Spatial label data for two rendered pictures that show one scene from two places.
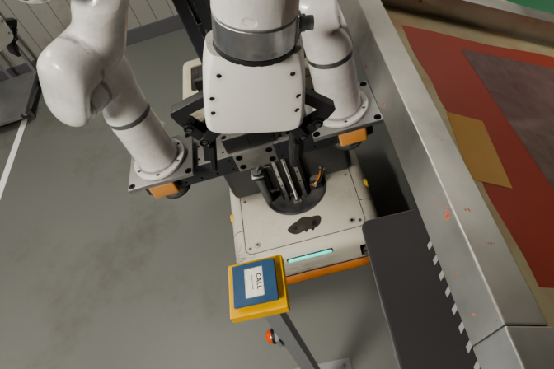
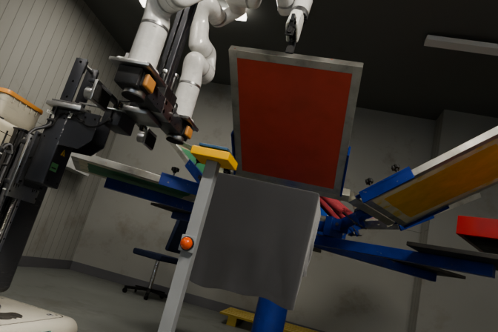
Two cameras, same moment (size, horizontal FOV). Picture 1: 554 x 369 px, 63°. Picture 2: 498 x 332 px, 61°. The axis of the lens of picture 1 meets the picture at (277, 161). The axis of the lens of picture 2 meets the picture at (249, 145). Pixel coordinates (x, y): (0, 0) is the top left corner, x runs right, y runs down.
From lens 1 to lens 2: 1.98 m
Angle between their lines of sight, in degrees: 99
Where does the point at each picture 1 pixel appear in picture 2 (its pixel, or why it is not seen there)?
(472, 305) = (348, 63)
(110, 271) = not seen: outside the picture
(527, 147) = (297, 93)
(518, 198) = (316, 85)
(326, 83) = (194, 94)
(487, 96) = (278, 88)
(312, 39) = (201, 70)
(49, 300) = not seen: outside the picture
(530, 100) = (276, 101)
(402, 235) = not seen: hidden behind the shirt
